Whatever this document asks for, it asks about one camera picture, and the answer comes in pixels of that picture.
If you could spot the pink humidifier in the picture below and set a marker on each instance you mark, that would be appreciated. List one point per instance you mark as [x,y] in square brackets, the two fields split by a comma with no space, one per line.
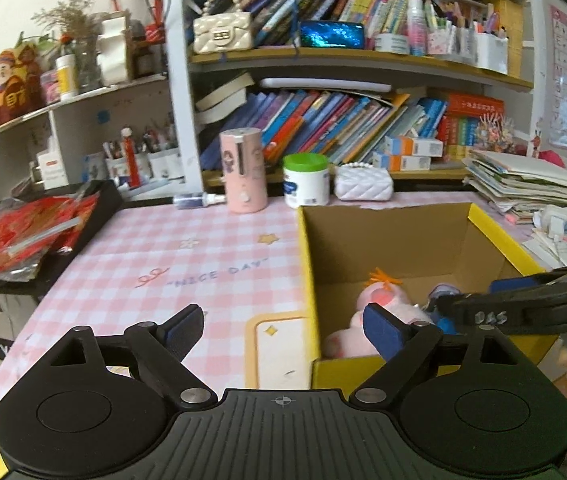
[243,175]

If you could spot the white quilted bag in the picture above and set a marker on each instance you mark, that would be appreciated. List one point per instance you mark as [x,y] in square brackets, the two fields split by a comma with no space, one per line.
[363,182]

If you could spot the black piano keyboard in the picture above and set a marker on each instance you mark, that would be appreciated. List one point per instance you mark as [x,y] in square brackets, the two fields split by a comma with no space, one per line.
[93,220]

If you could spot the white drawer cabinet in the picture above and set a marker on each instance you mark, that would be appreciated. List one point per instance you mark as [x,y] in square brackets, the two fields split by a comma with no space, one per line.
[15,315]

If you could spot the white mat yellow border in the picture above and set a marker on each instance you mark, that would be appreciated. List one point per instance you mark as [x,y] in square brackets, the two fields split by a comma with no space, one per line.
[273,350]

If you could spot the pink pig plush toy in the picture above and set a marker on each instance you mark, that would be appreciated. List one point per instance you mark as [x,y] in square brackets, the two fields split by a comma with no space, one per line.
[346,342]

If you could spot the cream quilted handbag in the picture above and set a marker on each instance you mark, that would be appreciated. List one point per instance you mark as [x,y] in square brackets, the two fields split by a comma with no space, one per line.
[223,32]

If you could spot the white pen cup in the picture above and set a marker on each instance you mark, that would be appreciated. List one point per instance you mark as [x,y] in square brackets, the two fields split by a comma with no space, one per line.
[116,172]
[166,166]

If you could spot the pink plastic container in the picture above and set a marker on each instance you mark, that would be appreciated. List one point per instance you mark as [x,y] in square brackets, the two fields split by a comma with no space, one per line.
[50,87]

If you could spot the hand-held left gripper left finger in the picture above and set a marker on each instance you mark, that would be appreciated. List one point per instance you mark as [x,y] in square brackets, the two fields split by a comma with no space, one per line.
[186,330]

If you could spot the white bottle yellow label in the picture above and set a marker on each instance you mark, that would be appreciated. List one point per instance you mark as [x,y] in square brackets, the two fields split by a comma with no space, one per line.
[67,80]

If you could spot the pastel striped bottle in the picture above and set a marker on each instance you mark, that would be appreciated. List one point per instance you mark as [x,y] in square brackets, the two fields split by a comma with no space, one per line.
[416,27]

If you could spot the orange printed gift bag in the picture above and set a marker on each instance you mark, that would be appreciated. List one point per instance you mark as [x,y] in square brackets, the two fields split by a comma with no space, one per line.
[13,95]

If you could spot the white pen holder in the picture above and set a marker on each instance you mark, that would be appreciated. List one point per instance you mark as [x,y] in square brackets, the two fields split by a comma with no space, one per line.
[492,55]

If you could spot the red boxed book set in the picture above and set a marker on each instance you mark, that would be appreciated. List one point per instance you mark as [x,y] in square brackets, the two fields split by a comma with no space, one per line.
[468,120]

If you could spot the stack of papers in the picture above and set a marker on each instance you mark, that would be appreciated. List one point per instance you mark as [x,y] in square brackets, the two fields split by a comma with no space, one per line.
[523,185]

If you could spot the wooden bookshelf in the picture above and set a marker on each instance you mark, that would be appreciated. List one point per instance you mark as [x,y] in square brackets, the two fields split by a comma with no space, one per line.
[313,58]

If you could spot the smartphone with lit screen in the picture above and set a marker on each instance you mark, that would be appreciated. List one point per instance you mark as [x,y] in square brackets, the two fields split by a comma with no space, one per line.
[332,35]

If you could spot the pile of red packets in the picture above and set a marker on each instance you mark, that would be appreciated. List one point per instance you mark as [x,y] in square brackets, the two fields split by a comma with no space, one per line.
[13,240]

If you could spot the small spray bottle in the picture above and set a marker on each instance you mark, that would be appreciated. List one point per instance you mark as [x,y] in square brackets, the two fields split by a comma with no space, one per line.
[193,201]

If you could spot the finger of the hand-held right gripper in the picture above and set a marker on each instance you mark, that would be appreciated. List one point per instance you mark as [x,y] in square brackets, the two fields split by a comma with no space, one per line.
[513,285]

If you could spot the pink pen holder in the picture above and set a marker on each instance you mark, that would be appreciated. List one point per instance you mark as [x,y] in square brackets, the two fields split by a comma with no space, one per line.
[441,42]

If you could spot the blue small toy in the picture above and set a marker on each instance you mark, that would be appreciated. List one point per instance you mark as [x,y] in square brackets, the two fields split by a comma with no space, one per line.
[447,324]

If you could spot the colourful ornament bundle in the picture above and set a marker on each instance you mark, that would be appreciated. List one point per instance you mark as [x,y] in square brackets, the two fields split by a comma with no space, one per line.
[494,135]

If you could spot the orange and white carton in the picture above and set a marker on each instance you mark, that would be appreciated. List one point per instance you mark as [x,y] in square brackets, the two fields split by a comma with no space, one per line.
[413,146]
[403,162]

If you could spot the white upright post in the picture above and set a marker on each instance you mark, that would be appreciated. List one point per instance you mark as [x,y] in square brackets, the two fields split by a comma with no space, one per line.
[181,85]

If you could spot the translucent glue stick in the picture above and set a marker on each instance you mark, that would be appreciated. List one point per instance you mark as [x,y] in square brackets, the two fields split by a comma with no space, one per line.
[48,234]

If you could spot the dried flowers in glass vase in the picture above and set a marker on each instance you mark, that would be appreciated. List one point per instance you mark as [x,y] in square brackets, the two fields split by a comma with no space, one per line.
[85,67]

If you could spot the yellow cardboard box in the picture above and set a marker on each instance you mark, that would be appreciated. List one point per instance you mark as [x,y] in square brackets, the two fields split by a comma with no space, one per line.
[403,240]

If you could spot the white jar green lid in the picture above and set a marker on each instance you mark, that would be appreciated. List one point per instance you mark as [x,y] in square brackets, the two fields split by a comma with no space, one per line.
[306,185]

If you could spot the blue and white carton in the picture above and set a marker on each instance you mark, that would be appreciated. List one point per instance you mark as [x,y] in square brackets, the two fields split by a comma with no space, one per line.
[93,167]

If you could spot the white paper box red label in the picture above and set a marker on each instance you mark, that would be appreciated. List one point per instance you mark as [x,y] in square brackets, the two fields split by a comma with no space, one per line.
[53,170]

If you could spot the white paper model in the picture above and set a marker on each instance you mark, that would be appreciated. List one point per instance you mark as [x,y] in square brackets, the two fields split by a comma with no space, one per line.
[112,55]

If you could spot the pink chick plush toy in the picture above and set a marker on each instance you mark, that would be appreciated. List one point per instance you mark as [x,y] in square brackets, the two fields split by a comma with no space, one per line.
[393,294]

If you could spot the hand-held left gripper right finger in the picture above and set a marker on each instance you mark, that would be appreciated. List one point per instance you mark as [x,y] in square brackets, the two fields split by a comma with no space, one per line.
[381,330]

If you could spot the red hanging ornament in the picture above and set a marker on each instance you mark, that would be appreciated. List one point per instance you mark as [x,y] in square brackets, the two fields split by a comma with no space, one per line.
[131,160]

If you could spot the white shelf unit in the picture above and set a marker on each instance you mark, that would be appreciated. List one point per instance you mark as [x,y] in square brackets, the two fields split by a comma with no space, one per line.
[88,125]

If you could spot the pink checkered tablecloth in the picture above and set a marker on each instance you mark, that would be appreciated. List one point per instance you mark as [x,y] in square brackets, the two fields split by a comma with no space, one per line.
[163,270]

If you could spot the row of leaning books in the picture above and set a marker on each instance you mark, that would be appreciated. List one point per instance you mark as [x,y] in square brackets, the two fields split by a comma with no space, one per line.
[323,120]

